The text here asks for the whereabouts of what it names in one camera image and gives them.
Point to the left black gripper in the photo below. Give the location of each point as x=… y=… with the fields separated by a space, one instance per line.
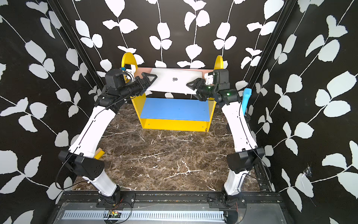
x=145 y=82

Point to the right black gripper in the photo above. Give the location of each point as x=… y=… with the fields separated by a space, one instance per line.
x=200 y=81

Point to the silver laptop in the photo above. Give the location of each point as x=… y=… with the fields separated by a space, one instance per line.
x=174 y=80

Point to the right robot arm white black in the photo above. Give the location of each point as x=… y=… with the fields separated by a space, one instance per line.
x=233 y=105

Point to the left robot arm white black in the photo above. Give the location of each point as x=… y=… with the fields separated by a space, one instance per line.
x=80 y=157

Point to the yellow shelf with coloured boards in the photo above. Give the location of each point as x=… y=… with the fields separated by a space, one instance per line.
x=161 y=111

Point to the blue toy microphone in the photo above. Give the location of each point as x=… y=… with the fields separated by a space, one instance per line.
x=245 y=99

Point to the yellow wooden block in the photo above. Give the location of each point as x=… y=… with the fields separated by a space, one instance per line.
x=99 y=153

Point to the small circuit board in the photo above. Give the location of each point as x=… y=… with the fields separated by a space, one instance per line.
x=113 y=214

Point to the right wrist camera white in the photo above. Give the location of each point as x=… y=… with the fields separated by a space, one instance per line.
x=208 y=78

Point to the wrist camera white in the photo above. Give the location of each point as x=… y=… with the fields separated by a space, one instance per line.
x=128 y=73
x=208 y=78

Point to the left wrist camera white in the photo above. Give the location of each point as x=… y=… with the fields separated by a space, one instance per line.
x=128 y=73

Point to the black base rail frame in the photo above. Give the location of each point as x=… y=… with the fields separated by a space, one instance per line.
x=214 y=199

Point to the perforated white rail strip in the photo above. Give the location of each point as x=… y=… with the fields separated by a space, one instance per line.
x=211 y=216

